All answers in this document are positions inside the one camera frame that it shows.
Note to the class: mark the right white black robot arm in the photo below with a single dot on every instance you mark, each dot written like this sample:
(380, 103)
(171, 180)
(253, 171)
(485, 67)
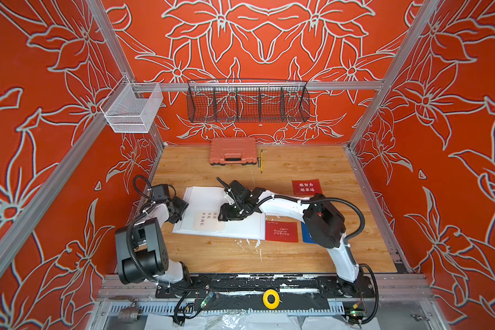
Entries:
(326, 226)

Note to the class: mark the black wire basket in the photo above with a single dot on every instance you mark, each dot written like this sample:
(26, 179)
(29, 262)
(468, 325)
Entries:
(250, 100)

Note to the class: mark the red plastic tool case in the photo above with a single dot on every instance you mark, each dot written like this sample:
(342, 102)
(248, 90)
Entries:
(233, 151)

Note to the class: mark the red card white script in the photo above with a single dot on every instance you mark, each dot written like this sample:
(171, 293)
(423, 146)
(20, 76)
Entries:
(281, 231)

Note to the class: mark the red card top row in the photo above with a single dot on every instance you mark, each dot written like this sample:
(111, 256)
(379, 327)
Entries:
(306, 187)

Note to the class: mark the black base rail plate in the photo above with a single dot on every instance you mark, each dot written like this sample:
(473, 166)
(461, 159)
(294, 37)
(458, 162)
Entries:
(299, 296)

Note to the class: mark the white card red chinese text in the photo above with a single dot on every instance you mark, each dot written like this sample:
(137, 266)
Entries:
(208, 221)

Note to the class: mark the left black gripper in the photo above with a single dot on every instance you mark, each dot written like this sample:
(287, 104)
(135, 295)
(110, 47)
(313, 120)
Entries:
(180, 203)

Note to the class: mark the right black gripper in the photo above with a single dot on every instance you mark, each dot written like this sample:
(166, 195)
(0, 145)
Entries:
(228, 212)

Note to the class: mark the blue card white text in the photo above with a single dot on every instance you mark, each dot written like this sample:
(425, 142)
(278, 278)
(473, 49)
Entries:
(307, 238)

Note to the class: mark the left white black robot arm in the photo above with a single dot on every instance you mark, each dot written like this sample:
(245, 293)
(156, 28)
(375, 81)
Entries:
(140, 246)

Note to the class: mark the white mesh basket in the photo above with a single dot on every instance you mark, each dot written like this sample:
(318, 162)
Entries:
(132, 107)

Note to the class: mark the yellow tape roll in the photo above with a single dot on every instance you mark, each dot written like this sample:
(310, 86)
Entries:
(271, 299)

